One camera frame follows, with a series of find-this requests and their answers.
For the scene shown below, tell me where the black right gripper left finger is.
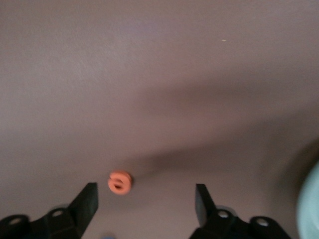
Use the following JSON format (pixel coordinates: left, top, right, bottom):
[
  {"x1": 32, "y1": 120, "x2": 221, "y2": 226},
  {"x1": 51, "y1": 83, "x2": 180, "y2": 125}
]
[{"x1": 0, "y1": 182, "x2": 99, "y2": 239}]

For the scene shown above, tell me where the orange foam letter e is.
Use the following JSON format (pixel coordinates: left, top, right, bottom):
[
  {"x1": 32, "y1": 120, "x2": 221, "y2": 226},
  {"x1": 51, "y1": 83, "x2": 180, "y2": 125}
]
[{"x1": 107, "y1": 170, "x2": 133, "y2": 195}]

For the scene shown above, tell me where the light green plate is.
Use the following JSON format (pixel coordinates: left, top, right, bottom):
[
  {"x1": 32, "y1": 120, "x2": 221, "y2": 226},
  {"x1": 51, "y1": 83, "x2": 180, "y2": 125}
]
[{"x1": 296, "y1": 159, "x2": 319, "y2": 239}]

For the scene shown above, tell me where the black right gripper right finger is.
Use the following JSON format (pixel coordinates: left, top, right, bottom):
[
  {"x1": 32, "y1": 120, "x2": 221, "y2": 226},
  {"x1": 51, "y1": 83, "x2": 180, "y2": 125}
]
[{"x1": 188, "y1": 183, "x2": 292, "y2": 239}]

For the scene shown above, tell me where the brown table cover sheet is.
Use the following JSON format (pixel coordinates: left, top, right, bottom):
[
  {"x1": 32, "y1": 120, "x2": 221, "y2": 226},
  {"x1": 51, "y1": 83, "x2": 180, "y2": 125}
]
[{"x1": 0, "y1": 0, "x2": 319, "y2": 239}]

